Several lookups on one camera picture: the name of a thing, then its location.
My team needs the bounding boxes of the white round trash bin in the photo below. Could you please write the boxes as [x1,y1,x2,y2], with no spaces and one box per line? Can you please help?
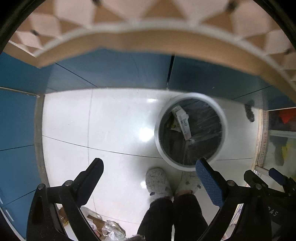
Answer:
[154,93,228,172]

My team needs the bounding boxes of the checkered white tablecloth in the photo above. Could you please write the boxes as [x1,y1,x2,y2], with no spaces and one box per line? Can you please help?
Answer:
[1,1,295,99]

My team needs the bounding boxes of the long white carton box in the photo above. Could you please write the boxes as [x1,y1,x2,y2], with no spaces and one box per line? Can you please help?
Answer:
[171,105,192,141]

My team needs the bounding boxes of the person's dark trouser legs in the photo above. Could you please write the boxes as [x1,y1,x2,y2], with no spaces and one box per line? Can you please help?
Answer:
[137,194,208,240]

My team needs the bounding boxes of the grey fluffy right slipper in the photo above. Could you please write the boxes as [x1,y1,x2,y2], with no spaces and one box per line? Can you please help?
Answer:
[175,172,202,196]

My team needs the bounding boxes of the grey fluffy slipper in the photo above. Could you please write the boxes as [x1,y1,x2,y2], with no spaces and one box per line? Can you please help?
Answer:
[175,172,202,196]
[145,168,173,201]

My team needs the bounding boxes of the grey fluffy left slipper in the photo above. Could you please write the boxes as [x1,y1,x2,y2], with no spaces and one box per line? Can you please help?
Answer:
[145,168,173,201]

